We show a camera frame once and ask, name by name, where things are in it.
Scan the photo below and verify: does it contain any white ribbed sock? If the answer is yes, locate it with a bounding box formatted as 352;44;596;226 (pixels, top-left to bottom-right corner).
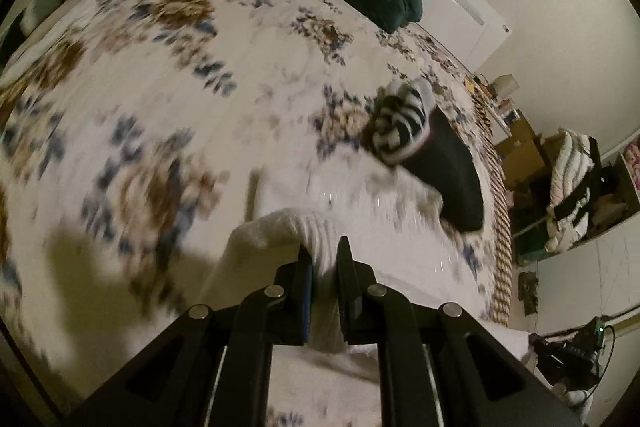
219;207;532;359

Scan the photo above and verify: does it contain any wooden shelf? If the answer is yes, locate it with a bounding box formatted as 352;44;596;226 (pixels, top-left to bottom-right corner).
510;142;640;265

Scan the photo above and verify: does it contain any white quilted jacket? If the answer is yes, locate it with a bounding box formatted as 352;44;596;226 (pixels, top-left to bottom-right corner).
545;128;599;253

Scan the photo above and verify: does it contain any black and white striped sock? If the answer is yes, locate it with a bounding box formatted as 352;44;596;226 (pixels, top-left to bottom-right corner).
369;77;435;166

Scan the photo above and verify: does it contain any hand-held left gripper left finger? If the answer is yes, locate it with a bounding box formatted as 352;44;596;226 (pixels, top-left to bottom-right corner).
65;244;314;427

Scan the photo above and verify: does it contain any black and white cloth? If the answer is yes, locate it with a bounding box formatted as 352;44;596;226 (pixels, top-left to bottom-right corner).
2;0;83;68

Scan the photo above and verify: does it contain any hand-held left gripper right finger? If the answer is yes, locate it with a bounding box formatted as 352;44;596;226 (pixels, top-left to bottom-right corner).
336;236;584;427

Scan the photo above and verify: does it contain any cardboard box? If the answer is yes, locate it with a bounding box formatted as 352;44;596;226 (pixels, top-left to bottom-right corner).
496;111;547;180

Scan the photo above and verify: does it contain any floral bedspread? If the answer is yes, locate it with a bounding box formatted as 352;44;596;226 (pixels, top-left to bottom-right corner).
0;0;515;427

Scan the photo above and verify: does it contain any white headboard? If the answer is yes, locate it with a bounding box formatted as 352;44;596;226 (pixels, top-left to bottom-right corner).
400;0;512;74

